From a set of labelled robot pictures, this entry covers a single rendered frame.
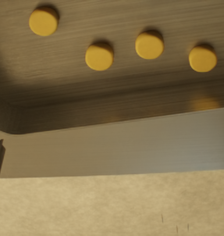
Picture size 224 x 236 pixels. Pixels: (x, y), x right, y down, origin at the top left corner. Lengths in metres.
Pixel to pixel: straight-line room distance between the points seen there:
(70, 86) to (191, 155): 0.07
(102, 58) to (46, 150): 0.06
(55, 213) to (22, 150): 1.34
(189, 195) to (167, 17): 1.33
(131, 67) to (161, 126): 0.04
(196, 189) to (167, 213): 0.14
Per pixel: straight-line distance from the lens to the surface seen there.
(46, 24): 0.19
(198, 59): 0.19
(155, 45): 0.19
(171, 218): 1.59
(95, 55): 0.19
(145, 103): 0.20
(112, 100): 0.20
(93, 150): 0.23
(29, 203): 1.55
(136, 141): 0.23
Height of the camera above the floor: 0.96
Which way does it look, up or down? 49 degrees down
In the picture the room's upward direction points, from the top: 178 degrees counter-clockwise
